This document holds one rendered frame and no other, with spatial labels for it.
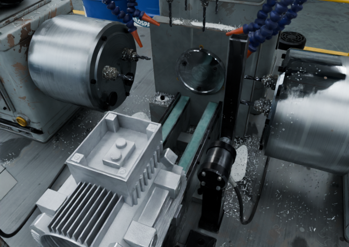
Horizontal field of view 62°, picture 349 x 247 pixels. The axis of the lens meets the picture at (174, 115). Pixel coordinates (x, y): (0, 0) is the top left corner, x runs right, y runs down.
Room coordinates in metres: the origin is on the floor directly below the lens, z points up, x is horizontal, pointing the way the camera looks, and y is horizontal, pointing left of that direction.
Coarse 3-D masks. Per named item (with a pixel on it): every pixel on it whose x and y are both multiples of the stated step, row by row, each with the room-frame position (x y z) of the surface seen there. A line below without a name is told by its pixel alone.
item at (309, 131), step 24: (288, 72) 0.47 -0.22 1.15; (312, 72) 0.46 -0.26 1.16; (336, 72) 0.45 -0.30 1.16; (288, 96) 0.43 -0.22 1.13; (312, 96) 0.42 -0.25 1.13; (336, 96) 0.41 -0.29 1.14; (288, 120) 0.40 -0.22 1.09; (312, 120) 0.39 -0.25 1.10; (336, 120) 0.38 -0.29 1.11; (264, 144) 0.41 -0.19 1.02; (288, 144) 0.39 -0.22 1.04; (312, 144) 0.37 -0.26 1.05; (336, 144) 0.36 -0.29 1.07; (336, 168) 0.35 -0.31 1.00
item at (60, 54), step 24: (48, 24) 0.72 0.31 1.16; (72, 24) 0.71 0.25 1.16; (96, 24) 0.70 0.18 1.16; (120, 24) 0.74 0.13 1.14; (48, 48) 0.66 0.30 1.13; (72, 48) 0.64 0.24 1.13; (96, 48) 0.63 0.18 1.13; (120, 48) 0.72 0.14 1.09; (48, 72) 0.63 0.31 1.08; (72, 72) 0.60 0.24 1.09; (96, 72) 0.61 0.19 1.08; (120, 72) 0.70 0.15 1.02; (48, 96) 0.65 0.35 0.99; (72, 96) 0.60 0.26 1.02; (96, 96) 0.59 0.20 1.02; (120, 96) 0.68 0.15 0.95
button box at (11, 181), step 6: (0, 168) 0.33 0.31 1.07; (0, 174) 0.32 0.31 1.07; (6, 174) 0.33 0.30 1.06; (0, 180) 0.31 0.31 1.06; (6, 180) 0.32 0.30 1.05; (12, 180) 0.32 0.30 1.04; (0, 186) 0.31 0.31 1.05; (6, 186) 0.31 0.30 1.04; (12, 186) 0.32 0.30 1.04; (0, 192) 0.30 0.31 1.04; (6, 192) 0.30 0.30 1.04; (0, 198) 0.29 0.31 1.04
